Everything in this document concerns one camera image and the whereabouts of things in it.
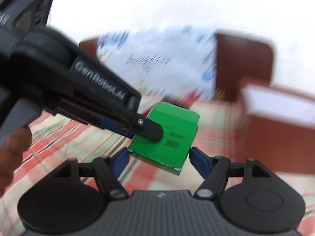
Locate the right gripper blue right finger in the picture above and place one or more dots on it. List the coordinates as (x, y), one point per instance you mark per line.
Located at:
(214, 172)

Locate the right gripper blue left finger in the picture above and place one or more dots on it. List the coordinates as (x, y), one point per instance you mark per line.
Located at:
(107, 171)

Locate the person's left hand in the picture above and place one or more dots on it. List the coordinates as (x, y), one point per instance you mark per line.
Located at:
(16, 143)

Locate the green cardboard box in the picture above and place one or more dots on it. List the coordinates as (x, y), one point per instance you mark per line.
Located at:
(179, 131)

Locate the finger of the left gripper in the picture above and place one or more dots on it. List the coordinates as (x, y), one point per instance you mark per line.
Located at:
(147, 128)
(107, 124)

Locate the brown shoe box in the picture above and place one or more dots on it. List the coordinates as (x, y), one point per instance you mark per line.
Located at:
(276, 127)

